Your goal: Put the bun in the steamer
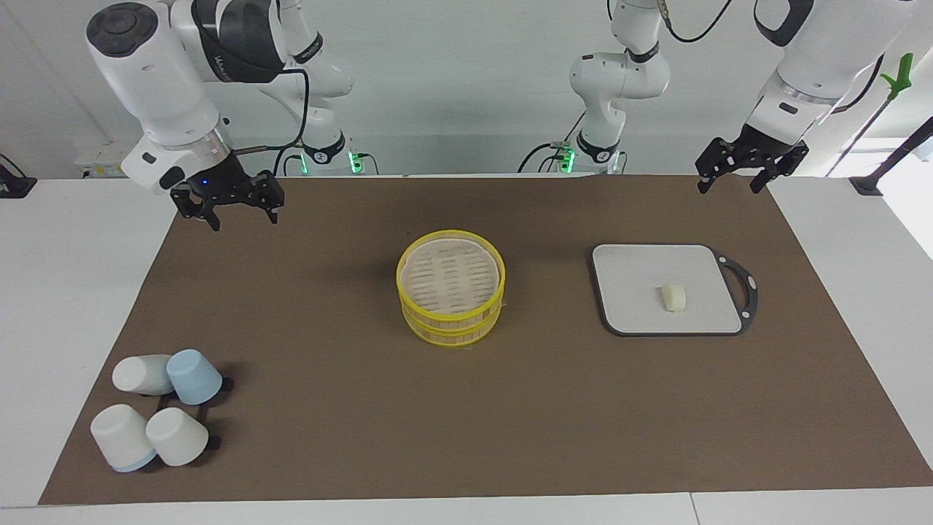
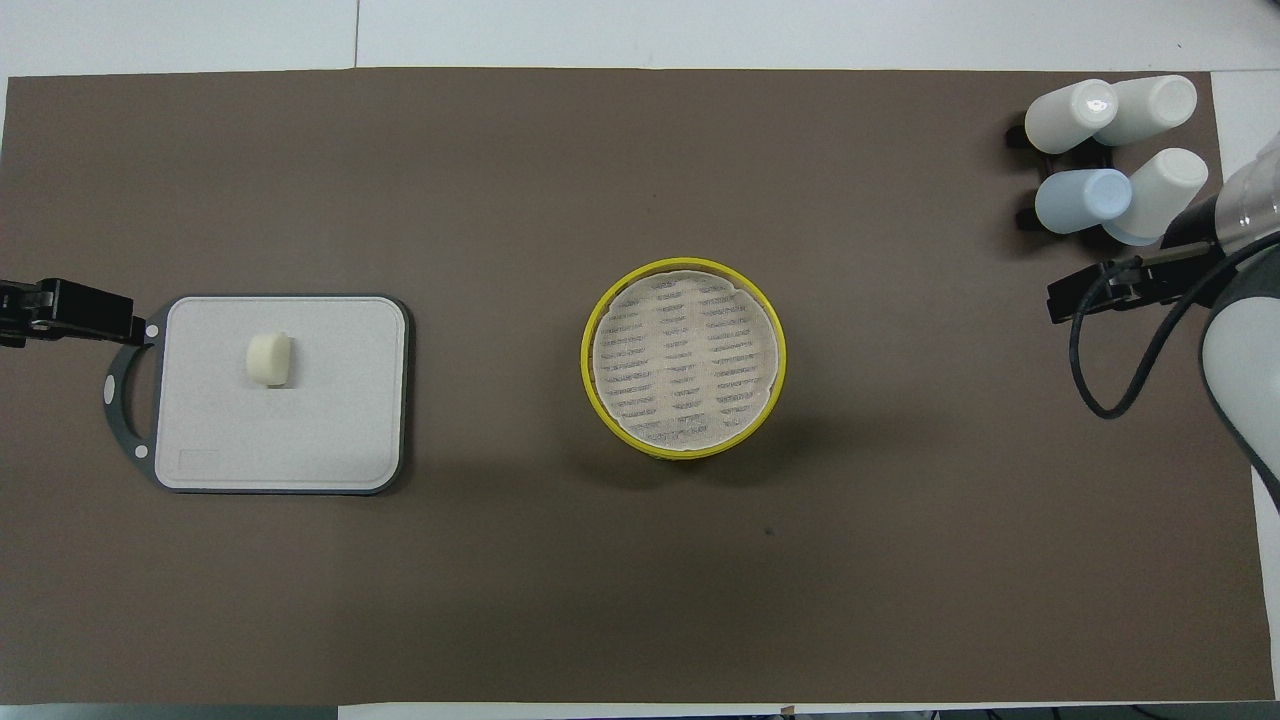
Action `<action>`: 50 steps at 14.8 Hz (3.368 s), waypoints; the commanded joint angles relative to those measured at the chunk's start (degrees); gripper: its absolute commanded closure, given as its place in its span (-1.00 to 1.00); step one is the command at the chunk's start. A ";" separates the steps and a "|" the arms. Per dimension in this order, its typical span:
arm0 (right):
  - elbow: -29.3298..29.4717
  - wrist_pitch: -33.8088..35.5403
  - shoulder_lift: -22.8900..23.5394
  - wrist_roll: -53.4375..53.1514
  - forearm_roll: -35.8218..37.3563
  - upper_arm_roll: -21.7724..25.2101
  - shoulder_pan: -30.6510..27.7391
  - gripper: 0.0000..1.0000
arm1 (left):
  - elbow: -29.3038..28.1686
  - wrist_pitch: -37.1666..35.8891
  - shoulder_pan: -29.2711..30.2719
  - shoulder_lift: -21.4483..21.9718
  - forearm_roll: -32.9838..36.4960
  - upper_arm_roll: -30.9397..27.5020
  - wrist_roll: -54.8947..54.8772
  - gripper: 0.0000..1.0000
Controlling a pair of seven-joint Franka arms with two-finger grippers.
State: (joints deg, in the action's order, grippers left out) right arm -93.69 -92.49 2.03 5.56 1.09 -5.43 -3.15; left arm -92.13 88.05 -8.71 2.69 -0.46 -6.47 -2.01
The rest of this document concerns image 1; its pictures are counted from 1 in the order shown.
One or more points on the white perforated steamer liner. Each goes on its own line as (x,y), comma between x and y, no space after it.
(448,277)

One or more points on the light blue ceramic cup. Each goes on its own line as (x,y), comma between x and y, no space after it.
(193,375)

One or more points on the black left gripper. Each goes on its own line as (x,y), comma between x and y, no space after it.
(765,149)

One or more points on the brown table mat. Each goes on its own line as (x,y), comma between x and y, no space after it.
(510,408)

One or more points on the black clamp mount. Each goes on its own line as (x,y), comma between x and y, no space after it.
(14,186)

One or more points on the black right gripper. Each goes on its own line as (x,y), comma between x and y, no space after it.
(219,186)

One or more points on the yellow bamboo steamer basket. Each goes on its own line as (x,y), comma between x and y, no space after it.
(452,326)

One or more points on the white power strip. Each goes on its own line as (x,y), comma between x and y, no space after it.
(102,169)

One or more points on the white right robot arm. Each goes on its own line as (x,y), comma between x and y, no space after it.
(146,73)

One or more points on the white steamed bun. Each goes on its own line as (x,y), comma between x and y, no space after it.
(673,298)

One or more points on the white ceramic cup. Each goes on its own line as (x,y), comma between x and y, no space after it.
(138,374)
(120,436)
(177,436)

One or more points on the black camera stand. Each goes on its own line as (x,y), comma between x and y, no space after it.
(867,186)

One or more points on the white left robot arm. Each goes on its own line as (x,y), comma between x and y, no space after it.
(619,80)

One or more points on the green clamp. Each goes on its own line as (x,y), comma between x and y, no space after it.
(902,73)

